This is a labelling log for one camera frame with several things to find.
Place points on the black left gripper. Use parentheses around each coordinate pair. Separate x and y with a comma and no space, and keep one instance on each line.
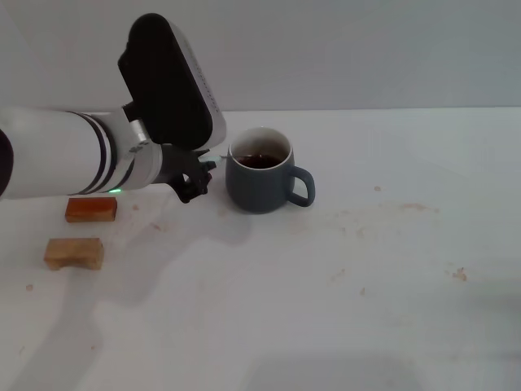
(179,165)

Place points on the dark grey ceramic cup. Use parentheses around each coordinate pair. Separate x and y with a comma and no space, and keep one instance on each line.
(256,191)

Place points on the reddish brown wooden block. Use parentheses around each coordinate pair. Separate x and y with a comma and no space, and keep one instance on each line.
(91,209)

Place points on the light tan wooden block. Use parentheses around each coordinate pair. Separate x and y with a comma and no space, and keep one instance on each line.
(75,252)

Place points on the left wrist camera housing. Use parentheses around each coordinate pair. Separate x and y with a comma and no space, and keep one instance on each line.
(171,81)

